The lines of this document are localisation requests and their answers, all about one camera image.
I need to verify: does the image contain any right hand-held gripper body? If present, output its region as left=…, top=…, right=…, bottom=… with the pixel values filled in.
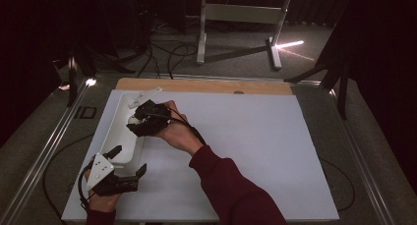
left=127, top=86, right=172, bottom=138

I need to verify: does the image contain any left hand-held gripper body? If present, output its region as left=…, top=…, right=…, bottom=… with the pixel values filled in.
left=85, top=153, right=140, bottom=197

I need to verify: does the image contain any white plastic bin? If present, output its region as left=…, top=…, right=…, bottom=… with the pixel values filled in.
left=100, top=91, right=150, bottom=169

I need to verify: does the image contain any person's right hand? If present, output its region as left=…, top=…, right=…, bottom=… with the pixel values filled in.
left=156, top=99, right=205, bottom=156

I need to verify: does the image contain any person's left hand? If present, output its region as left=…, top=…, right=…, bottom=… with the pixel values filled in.
left=84, top=167, right=122, bottom=213

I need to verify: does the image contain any wooden board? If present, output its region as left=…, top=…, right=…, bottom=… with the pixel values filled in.
left=115, top=77, right=294, bottom=96

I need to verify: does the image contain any black tripod stand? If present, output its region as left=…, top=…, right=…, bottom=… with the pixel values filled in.
left=283, top=22, right=351, bottom=121
left=66, top=42, right=136, bottom=108

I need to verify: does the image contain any white table cover sheet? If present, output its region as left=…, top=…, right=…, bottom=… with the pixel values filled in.
left=61, top=89, right=340, bottom=223

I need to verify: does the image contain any dark curtain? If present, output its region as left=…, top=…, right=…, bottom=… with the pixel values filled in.
left=0, top=0, right=109, bottom=149
left=340, top=0, right=417, bottom=195

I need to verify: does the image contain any left hand-held gripper cable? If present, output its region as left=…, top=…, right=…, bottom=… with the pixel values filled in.
left=41, top=133, right=96, bottom=221

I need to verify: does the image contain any black floor cable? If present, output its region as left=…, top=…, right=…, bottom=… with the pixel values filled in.
left=166, top=41, right=199, bottom=80
left=136, top=22, right=162, bottom=80

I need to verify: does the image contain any aluminium frame rail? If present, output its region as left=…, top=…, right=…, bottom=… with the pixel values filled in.
left=0, top=77, right=98, bottom=225
left=328, top=87, right=398, bottom=225

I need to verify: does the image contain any white metal stand frame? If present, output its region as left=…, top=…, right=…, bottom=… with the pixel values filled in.
left=195, top=0, right=294, bottom=72

